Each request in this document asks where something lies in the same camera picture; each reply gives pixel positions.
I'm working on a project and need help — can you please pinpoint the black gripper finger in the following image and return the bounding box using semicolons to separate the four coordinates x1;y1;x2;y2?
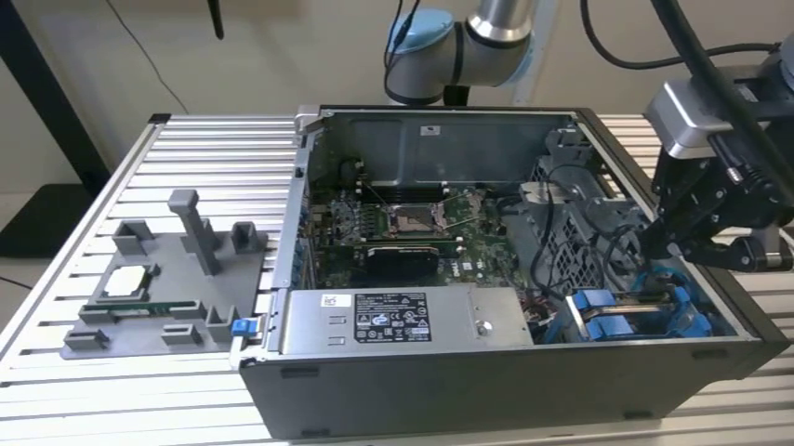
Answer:
638;216;684;262
680;226;794;273

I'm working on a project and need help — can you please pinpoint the blue disk data wire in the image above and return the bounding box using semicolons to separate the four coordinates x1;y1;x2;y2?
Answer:
642;261;689;299

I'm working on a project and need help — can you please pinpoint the empty blue disk carrier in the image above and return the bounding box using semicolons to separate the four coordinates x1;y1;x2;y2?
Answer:
586;311;714;341

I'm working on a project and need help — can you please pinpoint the gray disk bay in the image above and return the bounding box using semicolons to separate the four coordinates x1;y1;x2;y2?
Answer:
561;278;740;345

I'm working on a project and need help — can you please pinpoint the black RAM slot block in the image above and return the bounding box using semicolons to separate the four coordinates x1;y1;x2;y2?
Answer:
362;180;450;201

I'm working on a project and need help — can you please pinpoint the gray perforated drive cage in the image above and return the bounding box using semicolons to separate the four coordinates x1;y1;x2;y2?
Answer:
505;155;653;298

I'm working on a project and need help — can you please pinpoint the green motherboard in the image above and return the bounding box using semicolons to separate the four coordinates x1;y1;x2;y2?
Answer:
307;185;535;292

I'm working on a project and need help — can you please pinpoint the CPU socket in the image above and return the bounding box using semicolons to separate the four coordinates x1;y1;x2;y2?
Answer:
385;203;450;236

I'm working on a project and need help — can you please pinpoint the black graphics card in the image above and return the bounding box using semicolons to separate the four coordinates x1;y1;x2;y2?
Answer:
365;244;441;285

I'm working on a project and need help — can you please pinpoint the locking lever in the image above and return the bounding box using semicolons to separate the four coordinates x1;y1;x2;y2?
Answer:
362;179;393;206

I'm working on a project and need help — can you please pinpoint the black open PC case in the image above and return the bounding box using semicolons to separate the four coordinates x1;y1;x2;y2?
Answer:
230;104;793;441

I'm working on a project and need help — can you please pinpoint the silver power supply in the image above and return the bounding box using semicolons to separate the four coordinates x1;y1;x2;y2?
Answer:
275;286;537;357

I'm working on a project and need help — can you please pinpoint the gray parts rack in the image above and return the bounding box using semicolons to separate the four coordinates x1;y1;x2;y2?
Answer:
60;189;273;361

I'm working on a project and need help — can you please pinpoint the green RAM stick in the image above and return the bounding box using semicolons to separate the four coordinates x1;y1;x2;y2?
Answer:
83;300;206;313

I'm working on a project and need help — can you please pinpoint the black hanging antenna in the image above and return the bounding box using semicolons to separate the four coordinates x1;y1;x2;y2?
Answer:
206;0;225;41

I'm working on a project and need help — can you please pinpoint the silver CPU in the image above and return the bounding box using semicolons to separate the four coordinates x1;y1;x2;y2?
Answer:
102;267;150;298

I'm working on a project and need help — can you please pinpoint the black flat base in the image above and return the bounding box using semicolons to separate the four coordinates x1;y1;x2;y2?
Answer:
0;183;95;259

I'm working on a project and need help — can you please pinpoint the long black wire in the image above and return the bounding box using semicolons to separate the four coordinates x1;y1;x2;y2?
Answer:
530;163;589;295

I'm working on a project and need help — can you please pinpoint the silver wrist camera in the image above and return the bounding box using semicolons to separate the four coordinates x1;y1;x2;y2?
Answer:
645;79;737;160

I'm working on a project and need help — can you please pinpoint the power supply wire bundle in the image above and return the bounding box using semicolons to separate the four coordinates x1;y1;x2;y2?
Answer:
519;287;564;334

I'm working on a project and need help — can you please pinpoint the thin black camera cable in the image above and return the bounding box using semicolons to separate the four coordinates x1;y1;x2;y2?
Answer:
580;0;781;67

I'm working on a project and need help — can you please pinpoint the black arm joint cable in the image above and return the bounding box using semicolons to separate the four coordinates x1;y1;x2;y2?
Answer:
385;0;425;81

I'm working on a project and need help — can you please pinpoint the thin black wall cable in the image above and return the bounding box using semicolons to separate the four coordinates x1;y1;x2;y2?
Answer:
108;0;191;115

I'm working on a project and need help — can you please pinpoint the black slanted post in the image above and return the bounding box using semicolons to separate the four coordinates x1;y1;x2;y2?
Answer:
0;0;114;187

